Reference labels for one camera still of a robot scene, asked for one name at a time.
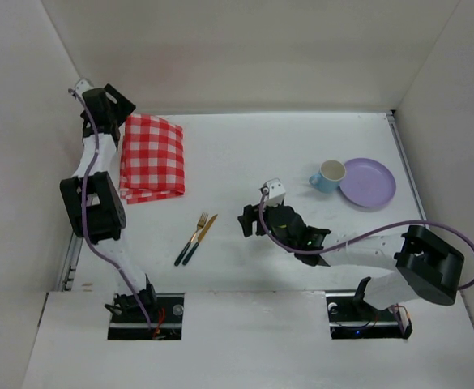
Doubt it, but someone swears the red checkered cloth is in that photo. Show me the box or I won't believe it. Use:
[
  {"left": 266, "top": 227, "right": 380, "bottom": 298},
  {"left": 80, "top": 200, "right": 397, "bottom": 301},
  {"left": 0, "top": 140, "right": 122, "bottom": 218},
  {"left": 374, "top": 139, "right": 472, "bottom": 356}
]
[{"left": 119, "top": 113, "right": 186, "bottom": 204}]

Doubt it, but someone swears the aluminium rail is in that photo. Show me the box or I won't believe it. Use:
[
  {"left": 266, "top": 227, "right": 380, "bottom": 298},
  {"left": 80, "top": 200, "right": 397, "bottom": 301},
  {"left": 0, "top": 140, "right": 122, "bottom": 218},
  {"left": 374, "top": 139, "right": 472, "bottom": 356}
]
[
  {"left": 56, "top": 111, "right": 113, "bottom": 292},
  {"left": 386, "top": 110, "right": 427, "bottom": 220}
]

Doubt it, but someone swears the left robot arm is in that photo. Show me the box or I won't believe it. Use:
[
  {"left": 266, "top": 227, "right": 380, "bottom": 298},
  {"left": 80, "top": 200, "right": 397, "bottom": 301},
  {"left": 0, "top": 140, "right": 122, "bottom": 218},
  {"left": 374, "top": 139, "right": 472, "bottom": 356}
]
[{"left": 59, "top": 79, "right": 159, "bottom": 326}]

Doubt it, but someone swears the blue mug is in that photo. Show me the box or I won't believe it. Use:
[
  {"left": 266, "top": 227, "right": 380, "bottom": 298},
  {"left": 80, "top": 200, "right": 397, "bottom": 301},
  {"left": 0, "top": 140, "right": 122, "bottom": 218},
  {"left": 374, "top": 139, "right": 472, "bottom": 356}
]
[{"left": 309, "top": 160, "right": 347, "bottom": 194}]

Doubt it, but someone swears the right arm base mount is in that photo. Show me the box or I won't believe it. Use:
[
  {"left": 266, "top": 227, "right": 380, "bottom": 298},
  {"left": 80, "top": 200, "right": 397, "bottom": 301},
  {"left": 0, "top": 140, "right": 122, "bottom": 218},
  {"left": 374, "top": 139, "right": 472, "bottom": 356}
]
[{"left": 325, "top": 291, "right": 413, "bottom": 340}]

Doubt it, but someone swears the gold fork green handle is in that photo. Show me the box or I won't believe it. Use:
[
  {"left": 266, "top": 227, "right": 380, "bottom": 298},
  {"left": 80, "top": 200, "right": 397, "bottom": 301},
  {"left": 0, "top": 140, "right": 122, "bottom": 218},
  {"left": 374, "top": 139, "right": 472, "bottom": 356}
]
[{"left": 173, "top": 212, "right": 209, "bottom": 267}]

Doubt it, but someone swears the left aluminium rail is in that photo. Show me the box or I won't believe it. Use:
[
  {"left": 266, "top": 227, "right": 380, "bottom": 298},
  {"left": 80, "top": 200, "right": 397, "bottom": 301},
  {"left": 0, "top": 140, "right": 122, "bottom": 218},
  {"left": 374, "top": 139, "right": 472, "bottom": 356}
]
[{"left": 56, "top": 111, "right": 113, "bottom": 292}]

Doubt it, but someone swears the gold knife green handle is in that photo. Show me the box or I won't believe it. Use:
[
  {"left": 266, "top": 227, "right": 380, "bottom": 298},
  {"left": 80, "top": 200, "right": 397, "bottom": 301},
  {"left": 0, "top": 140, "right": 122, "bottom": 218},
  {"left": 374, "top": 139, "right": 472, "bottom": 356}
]
[{"left": 181, "top": 214, "right": 218, "bottom": 266}]

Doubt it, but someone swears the purple plate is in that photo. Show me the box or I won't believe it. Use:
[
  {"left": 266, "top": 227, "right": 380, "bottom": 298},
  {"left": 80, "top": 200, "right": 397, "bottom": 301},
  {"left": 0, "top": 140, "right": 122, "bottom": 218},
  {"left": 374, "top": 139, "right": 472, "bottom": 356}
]
[{"left": 339, "top": 158, "right": 396, "bottom": 209}]

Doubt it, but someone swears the right aluminium rail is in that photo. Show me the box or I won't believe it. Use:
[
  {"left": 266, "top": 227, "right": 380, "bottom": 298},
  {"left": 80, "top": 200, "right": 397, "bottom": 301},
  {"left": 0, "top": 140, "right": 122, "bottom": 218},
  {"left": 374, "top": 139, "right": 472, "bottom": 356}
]
[{"left": 386, "top": 110, "right": 427, "bottom": 220}]

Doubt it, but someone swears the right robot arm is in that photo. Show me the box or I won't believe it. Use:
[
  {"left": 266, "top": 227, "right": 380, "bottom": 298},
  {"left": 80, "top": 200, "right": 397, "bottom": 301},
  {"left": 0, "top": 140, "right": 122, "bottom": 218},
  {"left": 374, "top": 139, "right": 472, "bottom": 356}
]
[{"left": 237, "top": 205, "right": 464, "bottom": 310}]

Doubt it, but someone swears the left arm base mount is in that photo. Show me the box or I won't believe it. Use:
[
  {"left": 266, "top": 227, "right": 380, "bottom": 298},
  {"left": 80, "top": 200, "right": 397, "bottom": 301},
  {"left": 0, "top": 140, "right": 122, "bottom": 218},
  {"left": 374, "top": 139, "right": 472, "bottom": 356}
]
[{"left": 104, "top": 293, "right": 185, "bottom": 340}]

